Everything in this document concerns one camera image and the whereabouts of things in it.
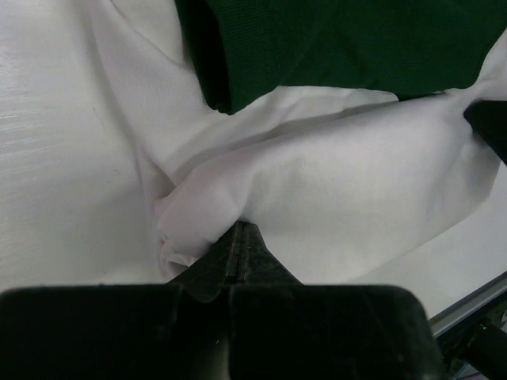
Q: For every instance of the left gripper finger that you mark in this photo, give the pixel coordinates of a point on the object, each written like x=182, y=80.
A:
x=256, y=265
x=216, y=269

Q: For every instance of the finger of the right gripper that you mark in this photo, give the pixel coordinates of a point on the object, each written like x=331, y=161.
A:
x=488, y=119

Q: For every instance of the cream and green t-shirt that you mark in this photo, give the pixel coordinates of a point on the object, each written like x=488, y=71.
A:
x=339, y=181

